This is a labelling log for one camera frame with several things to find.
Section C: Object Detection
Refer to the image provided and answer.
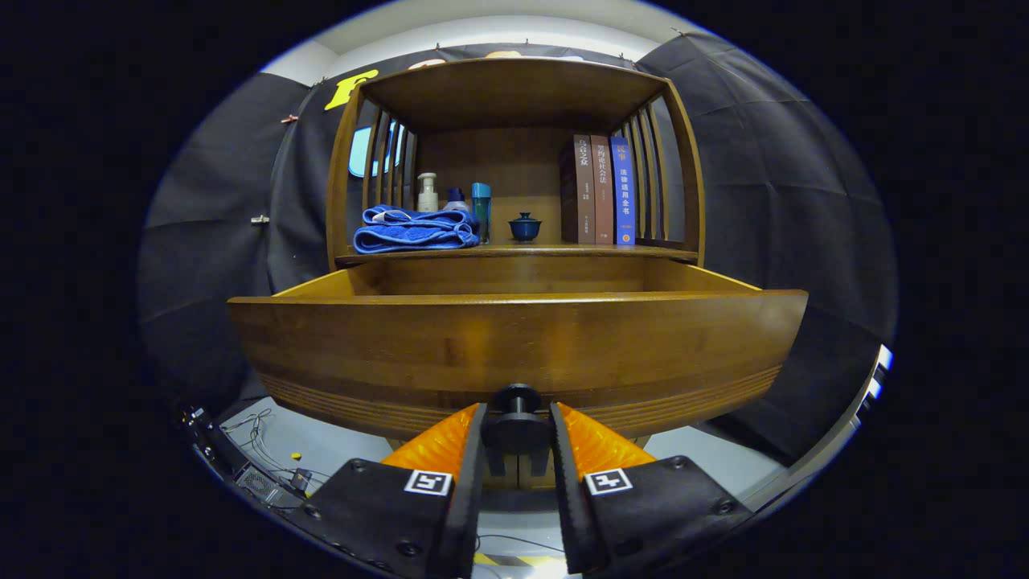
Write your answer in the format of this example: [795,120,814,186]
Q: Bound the clear bottle with blue cap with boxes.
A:
[471,183,492,244]

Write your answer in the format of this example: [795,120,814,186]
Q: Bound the folded blue towel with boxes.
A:
[354,205,481,255]

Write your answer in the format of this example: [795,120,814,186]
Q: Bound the tangled grey floor cables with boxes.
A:
[221,409,326,487]

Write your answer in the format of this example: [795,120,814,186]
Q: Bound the reddish brown book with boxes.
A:
[591,135,616,245]

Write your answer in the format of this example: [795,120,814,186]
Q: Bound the wooden drawer with black knob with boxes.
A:
[228,259,809,455]

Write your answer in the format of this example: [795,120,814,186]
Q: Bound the blue book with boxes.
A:
[609,136,636,246]

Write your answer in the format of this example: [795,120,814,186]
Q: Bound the wooden cabinet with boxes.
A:
[326,56,707,493]

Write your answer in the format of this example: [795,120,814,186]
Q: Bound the dark brown book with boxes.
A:
[560,134,596,245]

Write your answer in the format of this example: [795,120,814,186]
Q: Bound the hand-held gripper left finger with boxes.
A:
[301,402,489,579]

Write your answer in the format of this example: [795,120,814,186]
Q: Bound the thin black floor cable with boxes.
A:
[476,533,564,556]

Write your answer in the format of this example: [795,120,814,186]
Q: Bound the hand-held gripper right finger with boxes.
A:
[550,402,756,576]

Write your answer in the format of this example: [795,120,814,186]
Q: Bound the wooden countertop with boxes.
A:
[335,241,699,269]

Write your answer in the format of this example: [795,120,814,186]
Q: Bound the small grey electronics box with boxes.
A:
[233,462,284,504]

